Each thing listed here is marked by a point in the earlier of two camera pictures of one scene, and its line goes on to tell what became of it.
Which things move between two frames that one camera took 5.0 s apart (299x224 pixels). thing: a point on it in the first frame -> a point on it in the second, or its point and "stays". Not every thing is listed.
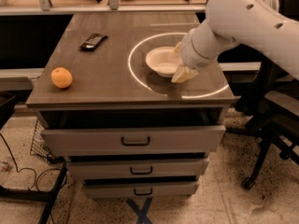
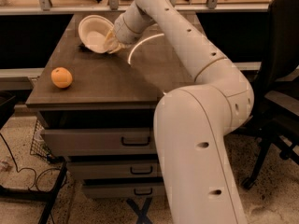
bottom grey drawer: [141, 189] stays
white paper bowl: [164, 61] -> [93, 30]
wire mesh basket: [39, 146] stays
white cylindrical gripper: [191, 54] -> [123, 32]
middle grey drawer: [139, 168] stays
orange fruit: [62, 77] stays
